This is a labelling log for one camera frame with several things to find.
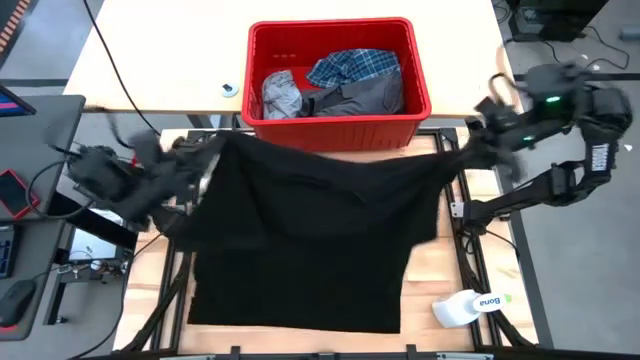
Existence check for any black keyboard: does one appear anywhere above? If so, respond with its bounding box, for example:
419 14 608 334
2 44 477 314
0 224 21 280

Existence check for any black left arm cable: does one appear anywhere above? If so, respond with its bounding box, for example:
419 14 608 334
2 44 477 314
25 144 96 222

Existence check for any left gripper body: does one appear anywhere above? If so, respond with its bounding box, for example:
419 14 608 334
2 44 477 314
167 133 225 182

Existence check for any black cloth garment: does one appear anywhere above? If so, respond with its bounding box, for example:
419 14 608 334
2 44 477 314
163 129 501 335

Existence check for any black computer tower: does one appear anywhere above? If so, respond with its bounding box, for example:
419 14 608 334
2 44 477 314
507 0 610 43

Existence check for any side desk monitor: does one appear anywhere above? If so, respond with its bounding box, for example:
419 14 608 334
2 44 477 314
0 82 37 119

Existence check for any long black desk cable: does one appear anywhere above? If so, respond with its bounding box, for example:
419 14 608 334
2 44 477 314
81 0 162 137

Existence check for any dark grey shirt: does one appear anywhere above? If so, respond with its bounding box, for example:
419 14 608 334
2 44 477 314
298 73 405 119

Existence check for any black side desk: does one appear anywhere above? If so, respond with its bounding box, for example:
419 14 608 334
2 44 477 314
0 94 87 222

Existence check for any red-cased smartphone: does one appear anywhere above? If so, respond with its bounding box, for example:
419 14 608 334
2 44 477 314
0 168 41 220

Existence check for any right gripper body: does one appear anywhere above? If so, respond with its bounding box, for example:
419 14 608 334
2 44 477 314
463 96 532 152

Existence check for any white box device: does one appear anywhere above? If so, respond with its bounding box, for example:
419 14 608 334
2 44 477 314
64 207 132 264

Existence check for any red plastic laundry bin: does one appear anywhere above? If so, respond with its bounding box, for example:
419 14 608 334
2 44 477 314
240 16 433 154

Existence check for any black computer mouse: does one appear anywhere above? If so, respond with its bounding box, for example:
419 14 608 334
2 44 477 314
0 278 39 329

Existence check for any black orange hazard stripe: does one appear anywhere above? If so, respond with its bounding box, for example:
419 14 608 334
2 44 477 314
0 0 32 54

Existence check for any black floor tape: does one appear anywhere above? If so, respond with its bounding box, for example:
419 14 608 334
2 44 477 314
513 73 640 83
0 78 69 88

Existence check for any white Bona spray bottle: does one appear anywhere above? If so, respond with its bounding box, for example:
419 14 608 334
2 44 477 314
431 288 513 330

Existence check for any black aluminium rig frame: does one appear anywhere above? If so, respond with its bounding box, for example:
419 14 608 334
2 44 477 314
119 127 539 360

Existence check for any low black desk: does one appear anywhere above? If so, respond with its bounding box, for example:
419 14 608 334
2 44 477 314
0 217 66 342

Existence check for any black floor cable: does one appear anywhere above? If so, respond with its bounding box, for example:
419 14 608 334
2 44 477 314
542 24 631 71

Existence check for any blue plaid shirt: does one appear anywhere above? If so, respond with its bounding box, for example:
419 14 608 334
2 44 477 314
305 48 403 90

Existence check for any light grey garment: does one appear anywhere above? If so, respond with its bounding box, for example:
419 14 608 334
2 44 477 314
261 69 304 121

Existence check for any light wooden desk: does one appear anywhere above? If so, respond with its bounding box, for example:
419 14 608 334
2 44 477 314
63 0 525 120

